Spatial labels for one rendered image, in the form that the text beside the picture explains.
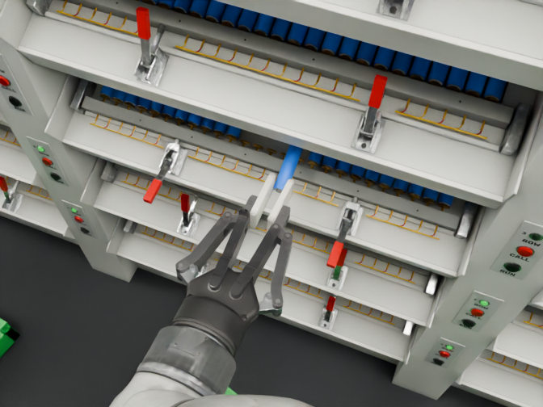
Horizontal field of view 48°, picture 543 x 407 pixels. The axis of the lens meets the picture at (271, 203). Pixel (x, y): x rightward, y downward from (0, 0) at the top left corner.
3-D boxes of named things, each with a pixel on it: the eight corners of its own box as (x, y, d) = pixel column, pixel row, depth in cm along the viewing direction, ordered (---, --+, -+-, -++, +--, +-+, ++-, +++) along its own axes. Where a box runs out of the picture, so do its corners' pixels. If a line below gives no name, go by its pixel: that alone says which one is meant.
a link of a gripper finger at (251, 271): (226, 291, 66) (237, 296, 66) (273, 217, 73) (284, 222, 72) (226, 308, 70) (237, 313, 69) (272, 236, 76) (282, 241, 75)
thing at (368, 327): (402, 360, 118) (408, 367, 105) (124, 255, 130) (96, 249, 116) (435, 260, 121) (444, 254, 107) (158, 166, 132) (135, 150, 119)
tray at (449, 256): (452, 279, 86) (464, 275, 76) (73, 148, 97) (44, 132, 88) (496, 145, 88) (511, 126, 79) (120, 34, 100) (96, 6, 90)
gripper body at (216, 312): (237, 344, 61) (271, 270, 66) (160, 314, 62) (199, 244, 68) (237, 374, 67) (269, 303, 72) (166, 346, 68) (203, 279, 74)
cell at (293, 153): (288, 144, 81) (270, 190, 79) (293, 142, 79) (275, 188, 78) (299, 150, 81) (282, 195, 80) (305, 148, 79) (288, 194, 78)
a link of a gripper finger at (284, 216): (267, 235, 72) (290, 244, 72) (283, 204, 75) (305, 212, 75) (266, 242, 74) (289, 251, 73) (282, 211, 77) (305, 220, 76)
